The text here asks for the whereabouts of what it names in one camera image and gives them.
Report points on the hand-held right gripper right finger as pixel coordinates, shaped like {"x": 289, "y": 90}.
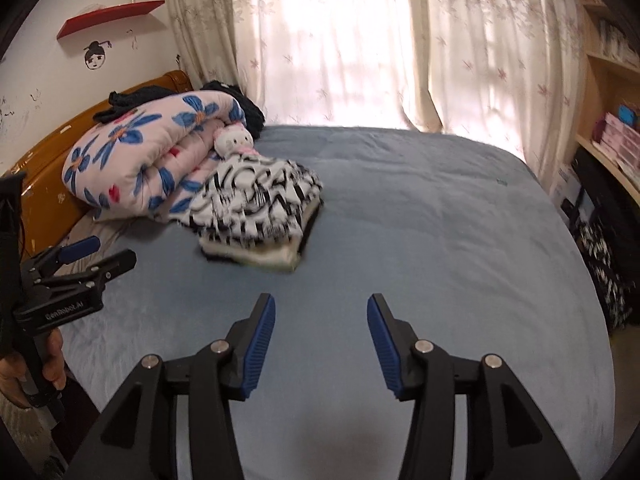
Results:
{"x": 382, "y": 345}

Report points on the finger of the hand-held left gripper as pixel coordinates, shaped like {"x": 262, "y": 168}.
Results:
{"x": 80, "y": 249}
{"x": 105, "y": 265}

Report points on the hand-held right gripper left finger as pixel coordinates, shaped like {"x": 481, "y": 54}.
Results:
{"x": 260, "y": 345}

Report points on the black white printed jacket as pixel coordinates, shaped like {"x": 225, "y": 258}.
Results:
{"x": 255, "y": 195}

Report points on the black white clothes pile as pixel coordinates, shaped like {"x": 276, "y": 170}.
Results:
{"x": 602, "y": 275}

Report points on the person's left hand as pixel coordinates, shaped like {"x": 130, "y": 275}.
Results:
{"x": 52, "y": 360}

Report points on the cream folded garment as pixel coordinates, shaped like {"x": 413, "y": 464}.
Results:
{"x": 265, "y": 257}

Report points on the wooden headboard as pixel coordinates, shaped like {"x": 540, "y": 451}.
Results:
{"x": 55, "y": 150}

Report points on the pink blue floral quilt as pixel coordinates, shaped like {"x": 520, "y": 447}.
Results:
{"x": 145, "y": 155}

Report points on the white cat plush toy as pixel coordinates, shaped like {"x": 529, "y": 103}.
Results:
{"x": 234, "y": 140}

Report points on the black fluffy garment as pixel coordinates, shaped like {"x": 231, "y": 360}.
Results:
{"x": 247, "y": 105}

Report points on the white storage box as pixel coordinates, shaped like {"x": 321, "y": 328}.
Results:
{"x": 566, "y": 187}

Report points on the sheer floral curtain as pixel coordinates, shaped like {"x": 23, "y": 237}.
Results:
{"x": 310, "y": 35}
{"x": 500, "y": 50}

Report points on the pink drawer organizer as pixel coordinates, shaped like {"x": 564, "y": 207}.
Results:
{"x": 617, "y": 140}

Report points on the wooden bookshelf desk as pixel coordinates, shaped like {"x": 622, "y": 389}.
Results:
{"x": 595, "y": 110}

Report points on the blue box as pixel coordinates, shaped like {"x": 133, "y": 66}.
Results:
{"x": 627, "y": 116}

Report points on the row of books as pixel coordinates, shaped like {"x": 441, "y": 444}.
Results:
{"x": 612, "y": 40}

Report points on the face wall sticker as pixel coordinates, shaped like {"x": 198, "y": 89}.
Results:
{"x": 96, "y": 56}

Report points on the red wall shelf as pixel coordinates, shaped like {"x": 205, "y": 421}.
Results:
{"x": 110, "y": 15}

